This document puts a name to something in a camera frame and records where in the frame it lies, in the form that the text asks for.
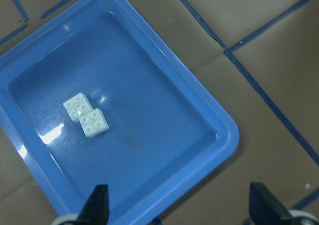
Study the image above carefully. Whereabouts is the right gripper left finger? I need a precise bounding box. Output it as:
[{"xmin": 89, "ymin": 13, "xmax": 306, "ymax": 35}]
[{"xmin": 76, "ymin": 184, "xmax": 110, "ymax": 225}]

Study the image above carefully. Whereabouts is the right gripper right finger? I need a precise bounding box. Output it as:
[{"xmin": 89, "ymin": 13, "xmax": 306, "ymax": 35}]
[{"xmin": 249, "ymin": 182, "xmax": 293, "ymax": 225}]

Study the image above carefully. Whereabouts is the blue plastic tray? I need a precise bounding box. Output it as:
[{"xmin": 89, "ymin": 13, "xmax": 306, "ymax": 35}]
[{"xmin": 0, "ymin": 0, "xmax": 239, "ymax": 225}]

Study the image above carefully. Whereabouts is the white block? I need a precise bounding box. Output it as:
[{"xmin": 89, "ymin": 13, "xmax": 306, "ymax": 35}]
[
  {"xmin": 79, "ymin": 108, "xmax": 109, "ymax": 138},
  {"xmin": 63, "ymin": 93, "xmax": 93, "ymax": 122}
]

